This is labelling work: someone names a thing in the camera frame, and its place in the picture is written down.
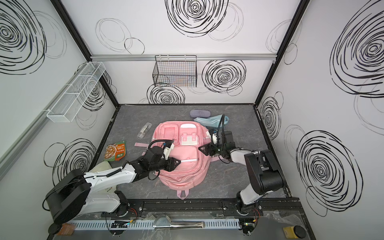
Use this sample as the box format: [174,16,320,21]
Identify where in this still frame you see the green snack packet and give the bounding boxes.
[104,141,126,162]

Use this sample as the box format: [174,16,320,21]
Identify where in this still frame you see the black corner frame post left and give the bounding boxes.
[50,0,120,109]

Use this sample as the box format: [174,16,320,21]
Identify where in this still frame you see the white slotted cable duct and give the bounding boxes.
[69,216,240,231]

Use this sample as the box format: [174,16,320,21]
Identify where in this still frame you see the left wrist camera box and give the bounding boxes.
[163,143,175,160]

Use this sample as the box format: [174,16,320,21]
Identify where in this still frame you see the black wire basket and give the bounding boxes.
[152,60,198,88]

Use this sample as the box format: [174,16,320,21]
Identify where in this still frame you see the aluminium wall rail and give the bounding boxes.
[91,53,277,62]

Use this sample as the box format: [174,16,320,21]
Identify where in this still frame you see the purple glasses case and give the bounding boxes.
[190,110,211,118]

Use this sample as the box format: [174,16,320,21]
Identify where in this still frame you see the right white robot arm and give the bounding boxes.
[199,115,286,215]

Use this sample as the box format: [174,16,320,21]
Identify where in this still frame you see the pink student backpack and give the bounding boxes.
[129,121,216,200]

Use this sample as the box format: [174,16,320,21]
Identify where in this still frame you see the black corner frame post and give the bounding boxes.
[50,0,120,109]
[254,0,310,107]

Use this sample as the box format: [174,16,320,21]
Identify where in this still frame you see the black corner frame post right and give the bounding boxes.
[254,0,310,107]

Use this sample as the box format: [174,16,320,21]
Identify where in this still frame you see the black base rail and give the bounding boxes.
[64,198,304,223]

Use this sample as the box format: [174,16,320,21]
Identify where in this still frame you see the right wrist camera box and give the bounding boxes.
[211,131,220,146]

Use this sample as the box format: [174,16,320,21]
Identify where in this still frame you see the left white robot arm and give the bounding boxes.
[44,140,181,226]

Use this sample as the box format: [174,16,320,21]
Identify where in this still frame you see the white wire shelf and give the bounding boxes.
[47,62,107,123]

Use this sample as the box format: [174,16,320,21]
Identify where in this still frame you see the clear plastic pencil case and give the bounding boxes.
[137,123,152,139]

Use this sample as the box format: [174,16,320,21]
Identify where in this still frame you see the yellow black button box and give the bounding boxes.
[283,225,307,239]

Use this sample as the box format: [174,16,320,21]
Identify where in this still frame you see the light blue pouch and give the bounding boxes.
[194,115,229,128]

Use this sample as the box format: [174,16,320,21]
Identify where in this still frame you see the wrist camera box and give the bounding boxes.
[211,131,220,146]
[163,143,175,160]

